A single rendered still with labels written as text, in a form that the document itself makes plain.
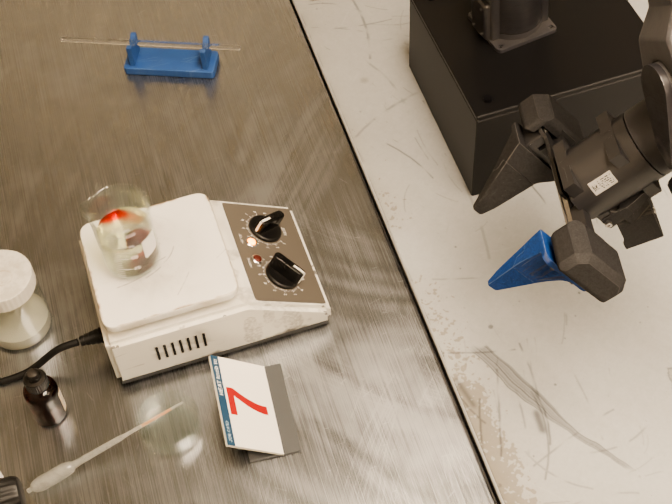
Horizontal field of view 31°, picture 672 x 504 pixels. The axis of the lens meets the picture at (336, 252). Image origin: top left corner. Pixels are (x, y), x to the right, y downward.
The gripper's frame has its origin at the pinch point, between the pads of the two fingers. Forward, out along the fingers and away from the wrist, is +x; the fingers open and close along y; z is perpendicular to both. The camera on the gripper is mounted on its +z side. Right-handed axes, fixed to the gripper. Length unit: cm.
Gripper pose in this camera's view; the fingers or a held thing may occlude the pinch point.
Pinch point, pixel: (517, 225)
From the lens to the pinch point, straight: 97.8
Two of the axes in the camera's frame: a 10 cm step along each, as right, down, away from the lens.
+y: -0.6, -7.4, 6.7
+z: 6.9, 4.6, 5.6
